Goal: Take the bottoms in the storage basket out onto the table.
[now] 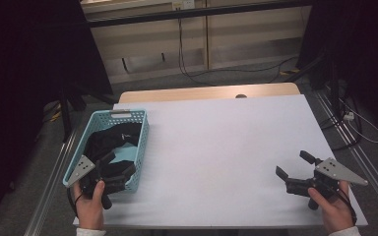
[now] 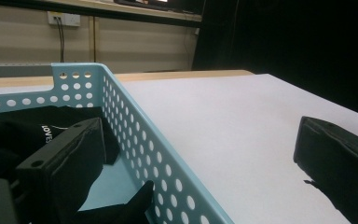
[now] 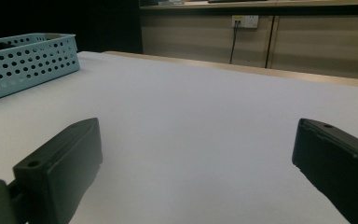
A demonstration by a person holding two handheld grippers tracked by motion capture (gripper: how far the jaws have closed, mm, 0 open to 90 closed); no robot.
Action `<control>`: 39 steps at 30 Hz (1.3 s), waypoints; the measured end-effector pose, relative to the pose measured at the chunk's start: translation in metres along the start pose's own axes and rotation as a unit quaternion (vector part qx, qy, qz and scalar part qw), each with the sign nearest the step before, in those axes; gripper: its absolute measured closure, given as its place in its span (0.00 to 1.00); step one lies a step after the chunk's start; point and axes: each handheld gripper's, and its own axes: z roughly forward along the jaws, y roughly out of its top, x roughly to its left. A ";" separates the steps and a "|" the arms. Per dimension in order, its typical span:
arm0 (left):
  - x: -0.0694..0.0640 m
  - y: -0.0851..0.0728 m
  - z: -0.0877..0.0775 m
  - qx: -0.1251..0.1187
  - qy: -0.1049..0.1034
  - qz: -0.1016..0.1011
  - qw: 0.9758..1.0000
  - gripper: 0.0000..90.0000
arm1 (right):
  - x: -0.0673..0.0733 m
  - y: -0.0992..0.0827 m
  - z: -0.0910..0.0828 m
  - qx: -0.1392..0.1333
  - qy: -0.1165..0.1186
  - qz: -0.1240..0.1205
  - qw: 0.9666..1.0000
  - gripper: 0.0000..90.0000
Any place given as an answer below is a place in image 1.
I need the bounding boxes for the black stand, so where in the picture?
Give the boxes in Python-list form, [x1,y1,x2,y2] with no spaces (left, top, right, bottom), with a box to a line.
[283,53,343,116]
[58,88,119,144]

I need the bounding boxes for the large black curtain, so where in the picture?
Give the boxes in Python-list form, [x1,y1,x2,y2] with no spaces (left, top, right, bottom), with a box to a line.
[0,0,114,230]

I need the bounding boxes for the black horizontal bar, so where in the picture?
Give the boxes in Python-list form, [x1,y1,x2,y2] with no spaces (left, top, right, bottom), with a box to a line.
[87,0,313,29]

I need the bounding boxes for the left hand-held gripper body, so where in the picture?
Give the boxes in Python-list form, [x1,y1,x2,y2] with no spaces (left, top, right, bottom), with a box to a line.
[66,154,126,210]

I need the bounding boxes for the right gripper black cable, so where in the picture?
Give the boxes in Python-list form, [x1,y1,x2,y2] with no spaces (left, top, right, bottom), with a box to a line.
[334,186,358,225]

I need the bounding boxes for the person's right hand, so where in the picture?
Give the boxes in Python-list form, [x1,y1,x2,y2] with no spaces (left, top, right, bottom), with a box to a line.
[307,180,356,234]

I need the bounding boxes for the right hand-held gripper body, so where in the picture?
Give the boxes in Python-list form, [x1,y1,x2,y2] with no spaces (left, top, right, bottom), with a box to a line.
[285,157,369,210]

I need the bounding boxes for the person's left hand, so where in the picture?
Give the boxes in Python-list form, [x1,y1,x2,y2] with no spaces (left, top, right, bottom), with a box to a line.
[73,180,106,230]

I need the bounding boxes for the black cable on wall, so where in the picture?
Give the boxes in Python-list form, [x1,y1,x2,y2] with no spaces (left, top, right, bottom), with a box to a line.
[176,18,299,87]

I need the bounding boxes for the light blue plastic basket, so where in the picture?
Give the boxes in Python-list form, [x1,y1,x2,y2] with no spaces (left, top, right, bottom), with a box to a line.
[62,108,151,195]

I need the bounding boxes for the black floor cables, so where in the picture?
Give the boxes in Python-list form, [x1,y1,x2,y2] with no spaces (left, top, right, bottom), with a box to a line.
[319,97,363,151]

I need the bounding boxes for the yellow and black cable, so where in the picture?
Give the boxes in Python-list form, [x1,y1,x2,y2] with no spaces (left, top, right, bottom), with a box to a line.
[43,101,63,124]

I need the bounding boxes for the white floor cable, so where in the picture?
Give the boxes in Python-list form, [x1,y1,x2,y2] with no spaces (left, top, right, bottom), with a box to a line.
[339,97,378,145]

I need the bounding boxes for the black pants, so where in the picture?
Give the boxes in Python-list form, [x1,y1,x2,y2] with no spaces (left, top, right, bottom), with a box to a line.
[83,121,143,195]

